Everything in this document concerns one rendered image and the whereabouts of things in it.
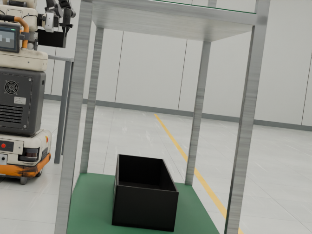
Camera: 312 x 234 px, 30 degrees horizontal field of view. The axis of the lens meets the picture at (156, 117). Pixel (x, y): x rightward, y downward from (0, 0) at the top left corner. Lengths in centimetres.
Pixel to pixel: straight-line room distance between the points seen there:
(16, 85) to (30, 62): 16
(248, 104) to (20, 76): 235
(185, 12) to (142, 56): 955
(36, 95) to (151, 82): 746
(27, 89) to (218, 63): 777
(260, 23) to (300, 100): 1006
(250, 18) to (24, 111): 237
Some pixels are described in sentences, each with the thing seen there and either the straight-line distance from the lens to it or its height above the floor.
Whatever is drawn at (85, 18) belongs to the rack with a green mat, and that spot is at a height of 88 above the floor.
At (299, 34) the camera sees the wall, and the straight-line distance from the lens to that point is 1147.
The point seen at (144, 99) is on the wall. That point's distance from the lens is 1097.
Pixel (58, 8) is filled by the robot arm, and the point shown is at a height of 113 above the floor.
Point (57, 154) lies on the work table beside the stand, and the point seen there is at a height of 7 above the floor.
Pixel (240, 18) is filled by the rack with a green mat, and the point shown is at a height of 93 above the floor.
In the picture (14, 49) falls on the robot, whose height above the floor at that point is 80.
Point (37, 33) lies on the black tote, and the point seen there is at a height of 94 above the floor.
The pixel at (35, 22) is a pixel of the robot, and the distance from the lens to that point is 398.
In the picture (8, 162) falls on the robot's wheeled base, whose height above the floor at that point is 13.
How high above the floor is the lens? 78
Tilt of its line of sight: 5 degrees down
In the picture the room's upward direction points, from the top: 7 degrees clockwise
